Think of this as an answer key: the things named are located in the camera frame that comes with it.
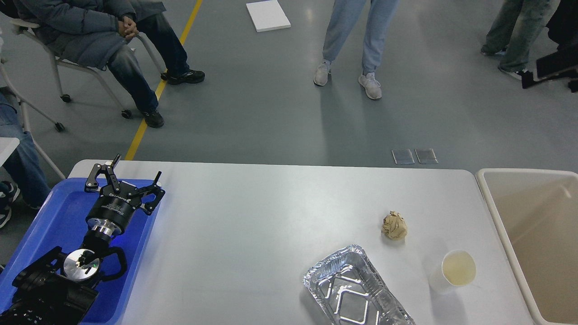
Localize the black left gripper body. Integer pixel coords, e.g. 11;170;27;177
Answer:
85;182;154;237

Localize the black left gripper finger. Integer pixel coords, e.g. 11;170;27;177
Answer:
129;171;165;215
84;154;121;194

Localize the white paper cup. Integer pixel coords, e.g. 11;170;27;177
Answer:
428;250;477;294

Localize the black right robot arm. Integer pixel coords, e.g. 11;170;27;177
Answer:
522;46;578;93

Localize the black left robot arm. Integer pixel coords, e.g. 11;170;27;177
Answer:
1;157;165;325

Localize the blue plastic tray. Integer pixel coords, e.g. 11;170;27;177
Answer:
0;178;157;325

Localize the person in blue jeans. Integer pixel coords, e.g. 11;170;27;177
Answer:
0;94;51;227

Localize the white side table corner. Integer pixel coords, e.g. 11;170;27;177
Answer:
0;137;20;166

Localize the seated person in grey jacket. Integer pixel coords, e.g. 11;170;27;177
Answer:
14;0;205;128

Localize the white wheeled chair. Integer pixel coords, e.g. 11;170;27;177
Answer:
10;18;169;119

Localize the white board on floor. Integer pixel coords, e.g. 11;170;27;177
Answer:
246;0;291;33

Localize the aluminium foil tray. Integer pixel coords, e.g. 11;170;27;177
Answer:
303;245;415;325

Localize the crumpled brown paper ball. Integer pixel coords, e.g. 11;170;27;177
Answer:
381;211;407;241

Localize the left floor plate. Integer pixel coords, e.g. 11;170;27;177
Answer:
392;149;415;165

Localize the floor plate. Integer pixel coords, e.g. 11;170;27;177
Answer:
392;149;415;165
415;149;439;164

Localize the standing person in light jeans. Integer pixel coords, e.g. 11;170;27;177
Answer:
313;0;401;100

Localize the right floor plate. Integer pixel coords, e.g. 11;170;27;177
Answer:
415;149;439;164

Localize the beige plastic bin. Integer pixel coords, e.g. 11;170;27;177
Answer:
475;168;578;325

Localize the person in green-grey trousers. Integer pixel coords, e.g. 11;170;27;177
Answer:
480;0;577;80

